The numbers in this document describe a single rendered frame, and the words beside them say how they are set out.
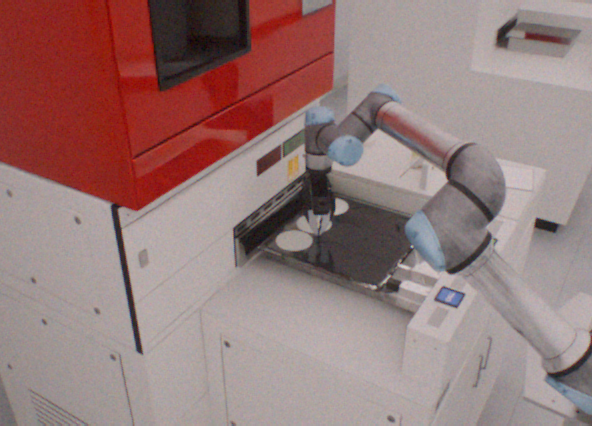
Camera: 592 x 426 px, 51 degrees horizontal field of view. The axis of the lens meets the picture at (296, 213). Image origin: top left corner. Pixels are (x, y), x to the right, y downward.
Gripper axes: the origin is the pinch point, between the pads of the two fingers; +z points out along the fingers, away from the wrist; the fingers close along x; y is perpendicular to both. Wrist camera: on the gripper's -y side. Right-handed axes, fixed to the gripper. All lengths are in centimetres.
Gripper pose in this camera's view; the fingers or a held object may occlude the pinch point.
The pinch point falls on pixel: (318, 232)
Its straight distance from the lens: 173.0
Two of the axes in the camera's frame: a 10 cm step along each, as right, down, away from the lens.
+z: 0.0, 8.5, 5.2
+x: -9.9, 0.9, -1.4
